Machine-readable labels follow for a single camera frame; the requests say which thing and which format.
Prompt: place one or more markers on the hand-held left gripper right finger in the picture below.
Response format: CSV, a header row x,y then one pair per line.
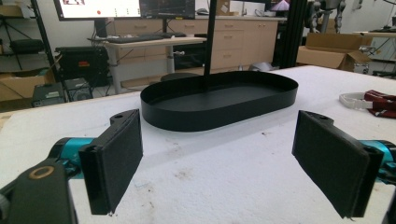
x,y
333,161

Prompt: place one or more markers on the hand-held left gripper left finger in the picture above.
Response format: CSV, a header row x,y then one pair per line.
x,y
115,161

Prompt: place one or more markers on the black oval tray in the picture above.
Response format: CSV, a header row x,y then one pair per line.
x,y
218,102

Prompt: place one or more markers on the red and clear object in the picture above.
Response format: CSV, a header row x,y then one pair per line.
x,y
382,103

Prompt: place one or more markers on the small black computer box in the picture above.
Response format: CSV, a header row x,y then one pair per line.
x,y
77,89
48,94

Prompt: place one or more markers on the black equipment case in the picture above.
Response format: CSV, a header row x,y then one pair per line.
x,y
81,63

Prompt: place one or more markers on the open cardboard box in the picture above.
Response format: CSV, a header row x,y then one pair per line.
x,y
333,51

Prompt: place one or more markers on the light wooden desk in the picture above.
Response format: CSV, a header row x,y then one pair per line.
x,y
146,46

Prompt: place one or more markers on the brown cardboard box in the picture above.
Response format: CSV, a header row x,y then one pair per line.
x,y
21,85

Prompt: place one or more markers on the black keyboard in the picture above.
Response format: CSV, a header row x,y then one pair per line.
x,y
137,38

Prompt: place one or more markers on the black vertical pole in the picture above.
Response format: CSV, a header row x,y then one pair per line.
x,y
210,40

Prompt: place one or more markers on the black metal shelf rack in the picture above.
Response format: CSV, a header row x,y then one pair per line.
x,y
25,37

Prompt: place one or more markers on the wooden drawer cabinet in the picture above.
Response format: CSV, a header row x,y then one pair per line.
x,y
233,40

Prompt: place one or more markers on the dark computer monitor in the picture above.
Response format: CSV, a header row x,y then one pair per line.
x,y
168,7

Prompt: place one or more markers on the black metal frame column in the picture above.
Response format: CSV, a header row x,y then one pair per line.
x,y
294,32

